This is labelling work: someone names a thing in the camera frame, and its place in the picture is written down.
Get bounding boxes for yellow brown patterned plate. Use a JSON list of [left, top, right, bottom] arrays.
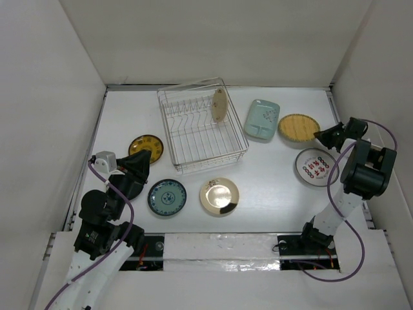
[[128, 134, 164, 164]]

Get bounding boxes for metal wire dish rack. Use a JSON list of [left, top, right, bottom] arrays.
[[157, 77, 249, 174]]

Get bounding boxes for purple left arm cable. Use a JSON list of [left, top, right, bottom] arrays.
[[45, 158, 136, 310]]

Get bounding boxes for beige oval plate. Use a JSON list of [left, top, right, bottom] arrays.
[[211, 87, 228, 123]]

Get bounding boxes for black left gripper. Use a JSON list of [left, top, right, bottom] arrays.
[[108, 148, 151, 218]]

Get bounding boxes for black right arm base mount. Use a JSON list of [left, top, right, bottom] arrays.
[[272, 234, 340, 271]]

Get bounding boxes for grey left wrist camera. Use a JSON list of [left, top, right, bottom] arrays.
[[92, 151, 117, 174]]

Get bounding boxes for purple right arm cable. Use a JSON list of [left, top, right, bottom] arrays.
[[301, 119, 398, 283]]

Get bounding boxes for white plate red characters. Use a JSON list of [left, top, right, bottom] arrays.
[[294, 148, 336, 187]]

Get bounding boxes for yellow woven pattern plate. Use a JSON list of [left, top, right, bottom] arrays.
[[278, 114, 321, 143]]

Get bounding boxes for blue floral round plate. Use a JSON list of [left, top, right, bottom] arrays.
[[147, 179, 187, 217]]

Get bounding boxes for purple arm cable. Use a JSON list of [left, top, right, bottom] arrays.
[[45, 158, 136, 310], [301, 119, 398, 283]]

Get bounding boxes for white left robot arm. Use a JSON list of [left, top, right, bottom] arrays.
[[52, 150, 152, 309]]

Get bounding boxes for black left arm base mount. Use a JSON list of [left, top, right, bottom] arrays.
[[120, 234, 165, 271]]

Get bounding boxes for cream plate brown smear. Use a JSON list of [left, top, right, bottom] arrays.
[[199, 178, 240, 216]]

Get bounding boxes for light green rectangular dish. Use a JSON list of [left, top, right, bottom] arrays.
[[243, 99, 281, 142]]

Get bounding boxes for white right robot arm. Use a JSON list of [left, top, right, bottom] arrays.
[[298, 118, 398, 254]]

